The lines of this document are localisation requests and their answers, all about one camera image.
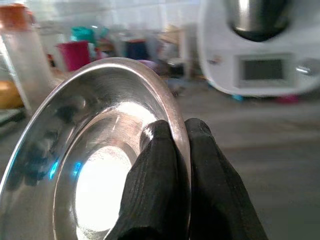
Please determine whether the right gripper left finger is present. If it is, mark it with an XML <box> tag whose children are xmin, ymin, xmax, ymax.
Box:
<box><xmin>117</xmin><ymin>119</ymin><xmax>191</xmax><ymax>240</ymax></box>

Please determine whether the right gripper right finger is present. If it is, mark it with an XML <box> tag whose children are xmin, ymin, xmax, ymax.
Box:
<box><xmin>184</xmin><ymin>118</ymin><xmax>270</xmax><ymax>240</ymax></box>

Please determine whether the round stainless steel plate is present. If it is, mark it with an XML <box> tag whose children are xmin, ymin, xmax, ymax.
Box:
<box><xmin>0</xmin><ymin>56</ymin><xmax>193</xmax><ymax>240</ymax></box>

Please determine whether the pink plastic container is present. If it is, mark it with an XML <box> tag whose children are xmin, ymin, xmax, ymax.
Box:
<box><xmin>55</xmin><ymin>40</ymin><xmax>92</xmax><ymax>73</ymax></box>

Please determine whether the white kitchen appliance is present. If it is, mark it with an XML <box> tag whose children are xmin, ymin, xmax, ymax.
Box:
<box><xmin>196</xmin><ymin>0</ymin><xmax>320</xmax><ymax>99</ymax></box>

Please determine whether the teal plastic container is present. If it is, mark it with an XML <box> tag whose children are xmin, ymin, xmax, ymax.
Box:
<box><xmin>70</xmin><ymin>25</ymin><xmax>110</xmax><ymax>45</ymax></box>

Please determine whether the yellow round object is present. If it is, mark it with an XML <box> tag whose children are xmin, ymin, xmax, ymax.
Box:
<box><xmin>0</xmin><ymin>79</ymin><xmax>25</xmax><ymax>110</ymax></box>

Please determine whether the clear container orange lid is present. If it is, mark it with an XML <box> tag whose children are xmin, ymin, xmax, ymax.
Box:
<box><xmin>0</xmin><ymin>3</ymin><xmax>55</xmax><ymax>116</ymax></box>

